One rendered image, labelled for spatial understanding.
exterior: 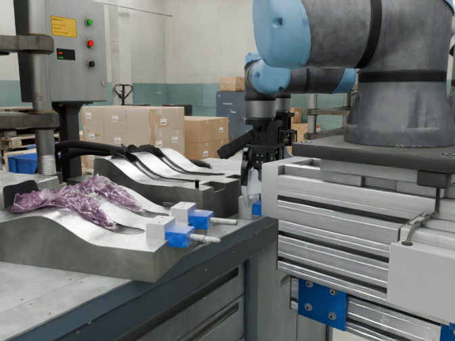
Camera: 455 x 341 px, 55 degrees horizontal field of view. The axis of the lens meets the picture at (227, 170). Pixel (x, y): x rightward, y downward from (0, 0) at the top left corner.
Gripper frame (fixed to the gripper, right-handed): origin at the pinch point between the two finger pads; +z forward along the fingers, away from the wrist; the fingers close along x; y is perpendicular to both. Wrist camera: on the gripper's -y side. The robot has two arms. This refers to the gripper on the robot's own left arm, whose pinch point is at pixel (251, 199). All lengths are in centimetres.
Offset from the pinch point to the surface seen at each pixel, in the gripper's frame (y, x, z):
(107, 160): -37.6, -9.1, -8.6
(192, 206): -2.9, -23.5, -3.5
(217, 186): -7.8, -3.6, -3.2
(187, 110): -384, 595, 8
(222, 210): -5.3, -5.6, 2.3
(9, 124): -84, -2, -16
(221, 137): -241, 454, 39
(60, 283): -13, -50, 5
